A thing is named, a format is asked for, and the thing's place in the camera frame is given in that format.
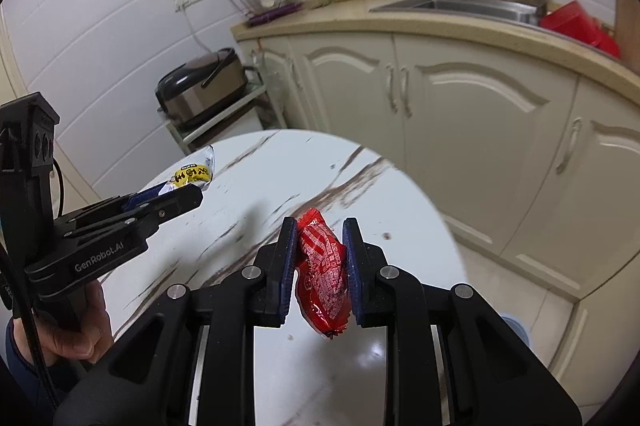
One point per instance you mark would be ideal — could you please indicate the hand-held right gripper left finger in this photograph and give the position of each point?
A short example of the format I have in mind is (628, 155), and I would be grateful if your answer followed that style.
(287, 266)

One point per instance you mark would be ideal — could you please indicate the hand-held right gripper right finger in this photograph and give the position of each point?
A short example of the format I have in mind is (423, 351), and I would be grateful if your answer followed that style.
(352, 271)

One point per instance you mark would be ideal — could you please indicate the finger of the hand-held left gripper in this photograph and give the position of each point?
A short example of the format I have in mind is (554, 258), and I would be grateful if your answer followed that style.
(180, 203)
(142, 198)

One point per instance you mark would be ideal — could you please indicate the yellow candy wrapper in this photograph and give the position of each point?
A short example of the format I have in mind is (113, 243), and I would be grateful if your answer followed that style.
(192, 176)

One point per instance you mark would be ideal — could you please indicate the red snack wrapper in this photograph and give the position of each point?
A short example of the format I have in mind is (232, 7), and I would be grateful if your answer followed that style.
(320, 276)

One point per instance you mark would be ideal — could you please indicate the pale blue plastic waste bin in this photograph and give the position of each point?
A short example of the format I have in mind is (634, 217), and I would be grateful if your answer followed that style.
(515, 328)

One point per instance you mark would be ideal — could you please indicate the person's left forearm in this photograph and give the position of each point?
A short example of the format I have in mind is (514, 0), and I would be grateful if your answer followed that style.
(20, 386)

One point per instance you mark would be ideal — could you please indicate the person's left hand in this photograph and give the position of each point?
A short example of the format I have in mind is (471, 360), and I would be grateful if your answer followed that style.
(95, 331)

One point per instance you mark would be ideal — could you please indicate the round marble table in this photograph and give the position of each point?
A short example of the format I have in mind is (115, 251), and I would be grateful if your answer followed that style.
(310, 176)

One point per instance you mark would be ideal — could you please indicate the metal storage rack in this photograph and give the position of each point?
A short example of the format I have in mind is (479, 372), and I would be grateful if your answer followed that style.
(230, 106)

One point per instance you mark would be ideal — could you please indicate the dark steel rice cooker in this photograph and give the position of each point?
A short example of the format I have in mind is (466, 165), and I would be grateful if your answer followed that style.
(200, 86)

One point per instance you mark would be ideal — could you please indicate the narrow cream cabinet door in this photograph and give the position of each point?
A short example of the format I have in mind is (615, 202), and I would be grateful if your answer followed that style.
(280, 96)

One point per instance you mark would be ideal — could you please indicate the purple drip tray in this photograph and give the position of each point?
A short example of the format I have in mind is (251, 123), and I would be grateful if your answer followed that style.
(275, 13)

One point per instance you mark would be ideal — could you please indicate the beige kitchen countertop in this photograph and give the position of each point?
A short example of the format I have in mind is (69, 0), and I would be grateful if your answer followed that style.
(450, 26)

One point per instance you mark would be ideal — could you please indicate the steel kitchen sink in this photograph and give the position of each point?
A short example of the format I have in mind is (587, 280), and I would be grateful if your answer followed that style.
(450, 6)

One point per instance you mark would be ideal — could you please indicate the red basin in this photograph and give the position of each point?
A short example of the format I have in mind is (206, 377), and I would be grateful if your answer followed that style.
(575, 26)

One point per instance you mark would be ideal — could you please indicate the wooden cutting board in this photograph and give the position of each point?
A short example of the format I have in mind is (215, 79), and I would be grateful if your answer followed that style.
(629, 21)

